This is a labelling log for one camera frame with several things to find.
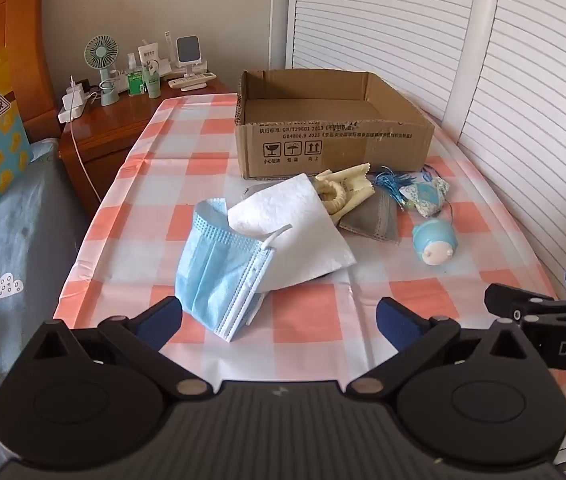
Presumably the grey fabric pouch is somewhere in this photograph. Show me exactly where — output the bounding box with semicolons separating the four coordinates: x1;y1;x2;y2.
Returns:
338;190;402;246

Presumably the light blue plush toy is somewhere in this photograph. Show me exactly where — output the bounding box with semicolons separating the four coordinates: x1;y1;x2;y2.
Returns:
411;217;460;267

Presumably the green tube and bottle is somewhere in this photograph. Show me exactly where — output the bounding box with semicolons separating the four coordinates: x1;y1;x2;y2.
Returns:
145;60;163;100

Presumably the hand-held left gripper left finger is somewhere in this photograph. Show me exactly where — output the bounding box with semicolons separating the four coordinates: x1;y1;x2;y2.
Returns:
32;296;210;399

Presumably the blue face mask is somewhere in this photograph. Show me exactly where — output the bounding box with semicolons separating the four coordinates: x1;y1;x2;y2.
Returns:
175;198;294;343

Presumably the blue grey bed sheet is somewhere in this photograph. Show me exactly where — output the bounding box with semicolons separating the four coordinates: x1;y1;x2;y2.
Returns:
0;137;100;480

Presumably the small green desk fan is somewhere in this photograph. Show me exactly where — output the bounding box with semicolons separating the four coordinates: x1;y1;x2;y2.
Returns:
84;35;121;107

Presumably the white charging cable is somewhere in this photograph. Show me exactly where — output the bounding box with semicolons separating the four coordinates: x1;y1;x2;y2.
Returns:
69;119;103;203

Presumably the white phone stand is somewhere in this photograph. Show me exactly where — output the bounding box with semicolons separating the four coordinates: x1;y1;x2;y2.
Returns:
175;36;210;75

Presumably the brown cardboard box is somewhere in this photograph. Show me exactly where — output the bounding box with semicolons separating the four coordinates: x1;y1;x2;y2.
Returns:
234;70;436;181

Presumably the white power strip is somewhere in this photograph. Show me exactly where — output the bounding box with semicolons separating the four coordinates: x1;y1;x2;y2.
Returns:
58;76;100;124

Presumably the white paper tissue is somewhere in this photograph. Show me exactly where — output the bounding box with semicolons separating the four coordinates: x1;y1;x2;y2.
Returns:
226;173;358;293

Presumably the blue patterned sachet with tassel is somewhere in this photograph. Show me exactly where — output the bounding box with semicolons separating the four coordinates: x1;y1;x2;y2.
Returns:
373;164;454;221

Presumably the white remote control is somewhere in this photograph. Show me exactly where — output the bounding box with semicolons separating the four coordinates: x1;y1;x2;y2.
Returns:
168;72;217;93

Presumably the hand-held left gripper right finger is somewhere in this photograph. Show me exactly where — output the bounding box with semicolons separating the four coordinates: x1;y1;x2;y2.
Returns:
345;296;534;399

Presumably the wooden nightstand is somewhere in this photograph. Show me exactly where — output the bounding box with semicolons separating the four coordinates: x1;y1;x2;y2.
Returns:
59;76;236;218

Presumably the cream zigzag-edged cloth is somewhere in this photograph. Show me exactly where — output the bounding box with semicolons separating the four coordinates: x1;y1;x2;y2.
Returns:
315;163;377;222

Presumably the white small box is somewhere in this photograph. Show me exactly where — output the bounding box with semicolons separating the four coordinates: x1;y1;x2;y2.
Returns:
138;40;160;74

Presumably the cream scrunchie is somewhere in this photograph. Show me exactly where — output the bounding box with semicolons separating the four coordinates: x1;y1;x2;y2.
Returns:
315;180;352;217

